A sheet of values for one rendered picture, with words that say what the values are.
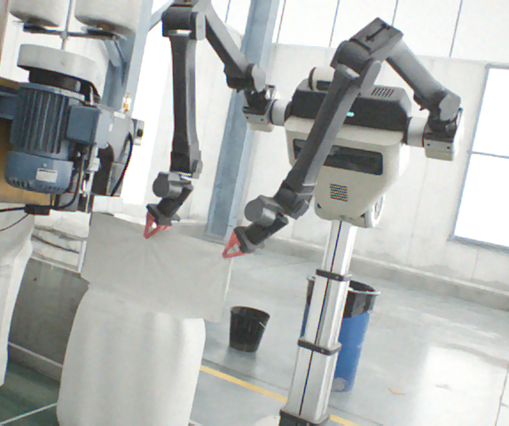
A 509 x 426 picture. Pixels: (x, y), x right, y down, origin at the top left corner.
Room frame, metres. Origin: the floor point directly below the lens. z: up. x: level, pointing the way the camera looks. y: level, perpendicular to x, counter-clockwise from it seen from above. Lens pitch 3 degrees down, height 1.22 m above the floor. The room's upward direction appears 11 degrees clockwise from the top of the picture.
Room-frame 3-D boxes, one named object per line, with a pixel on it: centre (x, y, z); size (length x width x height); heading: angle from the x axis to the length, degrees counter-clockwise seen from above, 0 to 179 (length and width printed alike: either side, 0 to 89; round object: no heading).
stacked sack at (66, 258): (4.61, 1.18, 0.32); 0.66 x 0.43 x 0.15; 156
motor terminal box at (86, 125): (1.42, 0.43, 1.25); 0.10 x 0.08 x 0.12; 179
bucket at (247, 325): (4.13, -0.12, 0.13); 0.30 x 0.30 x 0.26
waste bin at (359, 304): (3.76, -0.66, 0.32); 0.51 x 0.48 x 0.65; 154
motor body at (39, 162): (1.42, 0.53, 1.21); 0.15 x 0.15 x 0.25
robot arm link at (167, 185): (1.59, 0.22, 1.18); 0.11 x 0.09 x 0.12; 154
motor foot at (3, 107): (1.43, 0.62, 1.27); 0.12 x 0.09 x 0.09; 154
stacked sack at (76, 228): (4.61, 1.18, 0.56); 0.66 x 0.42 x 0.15; 154
